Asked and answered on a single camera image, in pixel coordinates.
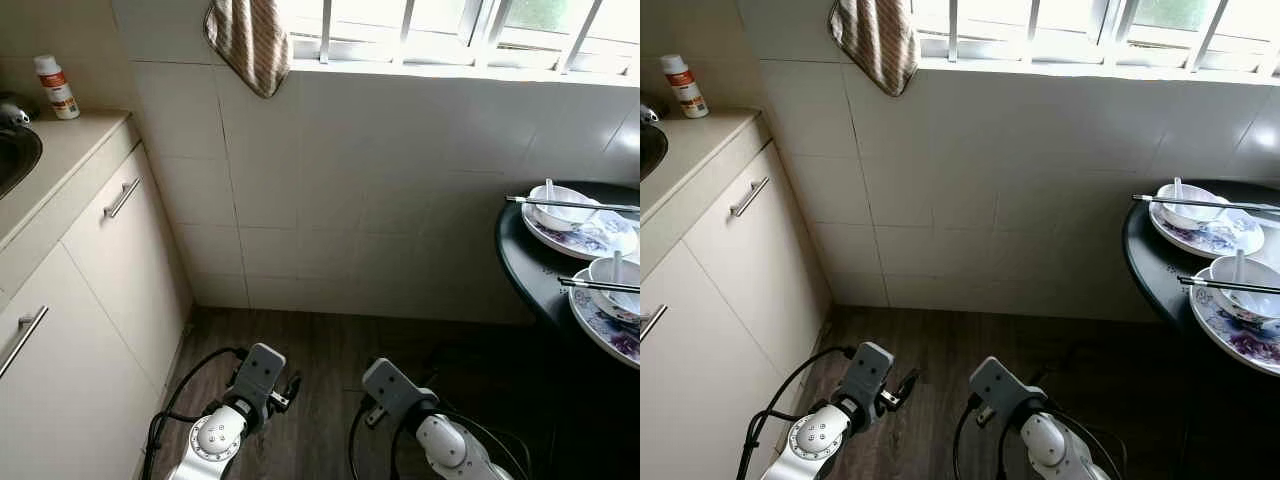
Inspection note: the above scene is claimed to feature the brown striped hanging towel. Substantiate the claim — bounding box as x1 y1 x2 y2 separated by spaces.
204 0 293 99
828 0 919 98

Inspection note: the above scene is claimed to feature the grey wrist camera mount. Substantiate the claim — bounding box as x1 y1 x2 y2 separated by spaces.
968 357 1046 426
232 343 288 401
843 341 896 401
361 358 441 426

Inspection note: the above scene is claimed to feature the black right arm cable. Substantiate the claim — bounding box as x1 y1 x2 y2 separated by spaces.
347 398 531 480
954 395 1131 480

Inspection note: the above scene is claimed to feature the white barred window frame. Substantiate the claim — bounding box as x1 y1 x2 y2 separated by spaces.
275 0 641 79
905 0 1280 79

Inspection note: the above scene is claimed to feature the stainless steel sink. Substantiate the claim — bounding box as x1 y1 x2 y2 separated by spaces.
0 126 44 201
640 124 669 183

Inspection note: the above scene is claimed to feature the beige kitchen counter cabinet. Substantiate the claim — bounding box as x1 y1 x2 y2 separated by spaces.
0 108 196 480
640 108 833 480

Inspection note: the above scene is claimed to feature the white ceramic bowl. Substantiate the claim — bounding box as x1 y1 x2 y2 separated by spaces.
528 184 599 233
1157 183 1227 231
587 255 641 323
1208 255 1280 323

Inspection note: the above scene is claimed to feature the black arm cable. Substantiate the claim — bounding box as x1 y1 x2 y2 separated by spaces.
738 345 853 480
347 398 531 480
954 395 1131 480
140 346 246 480

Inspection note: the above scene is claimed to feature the black round table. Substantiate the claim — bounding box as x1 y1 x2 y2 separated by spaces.
495 180 641 373
1122 180 1280 349

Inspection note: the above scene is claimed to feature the white bottle red label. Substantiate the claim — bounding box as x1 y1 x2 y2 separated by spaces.
660 54 710 120
33 55 81 121

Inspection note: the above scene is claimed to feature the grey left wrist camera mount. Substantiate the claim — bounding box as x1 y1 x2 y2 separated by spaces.
843 341 896 401
232 343 288 401

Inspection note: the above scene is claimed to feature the floral white plate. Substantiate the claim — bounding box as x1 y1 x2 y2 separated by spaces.
522 203 641 261
568 268 641 369
1148 203 1266 259
1190 275 1280 378

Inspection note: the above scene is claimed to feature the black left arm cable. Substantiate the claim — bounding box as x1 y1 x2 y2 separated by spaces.
140 346 246 480
738 345 853 480

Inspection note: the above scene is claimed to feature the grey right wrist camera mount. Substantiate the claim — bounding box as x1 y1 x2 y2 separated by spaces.
968 357 1046 426
361 358 441 426

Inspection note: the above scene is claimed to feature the beige cabinet door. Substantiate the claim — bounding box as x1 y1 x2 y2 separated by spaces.
682 143 831 401
640 240 801 480
62 145 193 393
0 243 163 480

